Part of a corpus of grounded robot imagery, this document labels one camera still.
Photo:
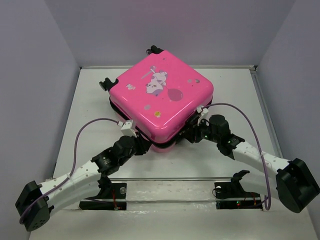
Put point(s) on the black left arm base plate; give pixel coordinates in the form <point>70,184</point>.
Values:
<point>113,200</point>

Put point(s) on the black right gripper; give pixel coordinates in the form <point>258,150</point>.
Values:
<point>192,131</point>

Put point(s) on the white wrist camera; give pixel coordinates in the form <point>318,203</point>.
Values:
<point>127,128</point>
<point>202,112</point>

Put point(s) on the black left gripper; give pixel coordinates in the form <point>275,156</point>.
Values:
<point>143,144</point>

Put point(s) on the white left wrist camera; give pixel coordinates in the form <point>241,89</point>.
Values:
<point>127,128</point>

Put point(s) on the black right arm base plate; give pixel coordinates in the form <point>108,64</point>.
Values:
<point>229,196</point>

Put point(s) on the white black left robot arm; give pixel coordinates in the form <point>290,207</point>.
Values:
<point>38,202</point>

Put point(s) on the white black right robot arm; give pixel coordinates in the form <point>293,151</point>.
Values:
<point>290,181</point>

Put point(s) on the pink kids suitcase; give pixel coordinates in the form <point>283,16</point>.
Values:
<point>159,93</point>

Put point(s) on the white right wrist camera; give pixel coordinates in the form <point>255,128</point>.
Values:
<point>202,112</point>

